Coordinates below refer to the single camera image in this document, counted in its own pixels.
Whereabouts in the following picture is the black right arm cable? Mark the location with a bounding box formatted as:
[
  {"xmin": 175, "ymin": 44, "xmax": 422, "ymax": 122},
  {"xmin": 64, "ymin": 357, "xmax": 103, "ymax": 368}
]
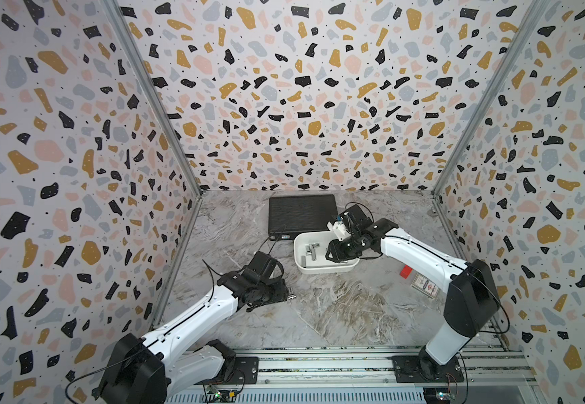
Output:
[{"xmin": 345, "ymin": 201, "xmax": 511, "ymax": 335}]

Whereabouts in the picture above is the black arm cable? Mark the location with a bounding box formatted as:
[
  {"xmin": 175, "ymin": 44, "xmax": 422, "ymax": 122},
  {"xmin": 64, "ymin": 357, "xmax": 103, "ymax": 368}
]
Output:
[
  {"xmin": 345, "ymin": 201, "xmax": 511, "ymax": 335},
  {"xmin": 64, "ymin": 234, "xmax": 286, "ymax": 404}
]

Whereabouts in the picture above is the green circuit board left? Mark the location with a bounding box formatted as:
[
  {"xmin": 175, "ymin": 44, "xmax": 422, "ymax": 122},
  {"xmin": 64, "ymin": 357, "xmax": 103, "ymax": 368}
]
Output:
[{"xmin": 203, "ymin": 385, "xmax": 240, "ymax": 403}]

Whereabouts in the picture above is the white plastic storage box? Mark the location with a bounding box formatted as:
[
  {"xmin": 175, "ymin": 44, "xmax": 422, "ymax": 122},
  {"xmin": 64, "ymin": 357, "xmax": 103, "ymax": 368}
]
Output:
[{"xmin": 293, "ymin": 232, "xmax": 360, "ymax": 274}]

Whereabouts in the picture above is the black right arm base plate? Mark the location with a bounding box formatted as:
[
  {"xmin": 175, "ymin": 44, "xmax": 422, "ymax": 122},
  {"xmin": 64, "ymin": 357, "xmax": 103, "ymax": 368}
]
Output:
[{"xmin": 391, "ymin": 355, "xmax": 465, "ymax": 384}]

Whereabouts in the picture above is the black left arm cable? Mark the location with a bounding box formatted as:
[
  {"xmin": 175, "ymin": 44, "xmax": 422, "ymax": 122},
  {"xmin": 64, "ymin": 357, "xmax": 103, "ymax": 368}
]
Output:
[{"xmin": 64, "ymin": 234, "xmax": 286, "ymax": 404}]

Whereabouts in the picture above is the aluminium frame post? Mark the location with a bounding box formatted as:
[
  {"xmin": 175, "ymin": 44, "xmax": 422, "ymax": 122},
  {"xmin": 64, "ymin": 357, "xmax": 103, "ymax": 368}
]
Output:
[
  {"xmin": 101, "ymin": 0, "xmax": 202, "ymax": 200},
  {"xmin": 432, "ymin": 0, "xmax": 549, "ymax": 201}
]

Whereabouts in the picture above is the green circuit board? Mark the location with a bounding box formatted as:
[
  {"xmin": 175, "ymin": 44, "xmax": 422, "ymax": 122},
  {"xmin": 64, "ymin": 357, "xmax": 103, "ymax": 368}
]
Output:
[
  {"xmin": 203, "ymin": 385, "xmax": 240, "ymax": 403},
  {"xmin": 434, "ymin": 392, "xmax": 453, "ymax": 403}
]

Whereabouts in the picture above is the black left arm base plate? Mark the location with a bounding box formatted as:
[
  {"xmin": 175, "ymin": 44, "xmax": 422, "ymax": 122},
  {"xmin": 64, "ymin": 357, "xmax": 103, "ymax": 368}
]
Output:
[{"xmin": 200, "ymin": 356, "xmax": 260, "ymax": 385}]

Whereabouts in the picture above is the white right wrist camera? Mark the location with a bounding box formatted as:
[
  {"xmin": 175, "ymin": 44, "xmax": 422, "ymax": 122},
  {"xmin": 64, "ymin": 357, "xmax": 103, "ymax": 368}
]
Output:
[{"xmin": 327, "ymin": 215, "xmax": 351, "ymax": 242}]

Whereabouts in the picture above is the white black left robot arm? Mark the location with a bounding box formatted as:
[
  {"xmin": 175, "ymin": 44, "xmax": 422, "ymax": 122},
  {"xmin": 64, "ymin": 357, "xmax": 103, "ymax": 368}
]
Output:
[{"xmin": 98, "ymin": 251, "xmax": 291, "ymax": 403}]

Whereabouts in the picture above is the black ribbed tool case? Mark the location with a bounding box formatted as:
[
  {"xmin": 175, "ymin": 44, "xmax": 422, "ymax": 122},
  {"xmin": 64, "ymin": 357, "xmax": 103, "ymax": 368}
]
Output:
[{"xmin": 268, "ymin": 195, "xmax": 338, "ymax": 241}]

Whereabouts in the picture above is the green circuit board right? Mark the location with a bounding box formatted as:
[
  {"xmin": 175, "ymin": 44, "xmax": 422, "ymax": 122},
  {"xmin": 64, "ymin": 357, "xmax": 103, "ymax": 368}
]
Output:
[{"xmin": 434, "ymin": 392, "xmax": 453, "ymax": 403}]

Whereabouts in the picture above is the red plastic block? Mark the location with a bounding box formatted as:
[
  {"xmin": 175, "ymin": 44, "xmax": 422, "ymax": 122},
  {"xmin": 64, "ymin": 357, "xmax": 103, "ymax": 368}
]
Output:
[{"xmin": 400, "ymin": 265, "xmax": 413, "ymax": 279}]

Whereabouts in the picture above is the aluminium frame post left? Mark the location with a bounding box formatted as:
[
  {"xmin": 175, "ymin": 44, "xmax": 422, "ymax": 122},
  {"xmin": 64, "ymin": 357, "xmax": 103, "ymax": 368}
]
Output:
[{"xmin": 101, "ymin": 0, "xmax": 202, "ymax": 200}]

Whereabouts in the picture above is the paper label card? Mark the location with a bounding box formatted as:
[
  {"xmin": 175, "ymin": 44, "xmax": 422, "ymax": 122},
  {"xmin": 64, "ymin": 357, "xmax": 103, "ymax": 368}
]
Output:
[{"xmin": 411, "ymin": 274, "xmax": 440, "ymax": 299}]

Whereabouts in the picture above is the aluminium frame post right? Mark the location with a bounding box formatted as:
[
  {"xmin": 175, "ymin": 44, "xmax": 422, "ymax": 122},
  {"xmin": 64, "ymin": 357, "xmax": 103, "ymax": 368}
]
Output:
[{"xmin": 432, "ymin": 0, "xmax": 549, "ymax": 201}]

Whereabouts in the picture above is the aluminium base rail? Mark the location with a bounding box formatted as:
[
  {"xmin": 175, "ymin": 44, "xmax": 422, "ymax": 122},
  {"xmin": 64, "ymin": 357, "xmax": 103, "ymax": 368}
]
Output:
[{"xmin": 166, "ymin": 347, "xmax": 536, "ymax": 403}]

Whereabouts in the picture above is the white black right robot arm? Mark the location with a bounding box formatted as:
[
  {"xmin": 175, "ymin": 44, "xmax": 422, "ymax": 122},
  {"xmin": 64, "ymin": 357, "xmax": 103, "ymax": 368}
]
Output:
[{"xmin": 326, "ymin": 205, "xmax": 502, "ymax": 380}]

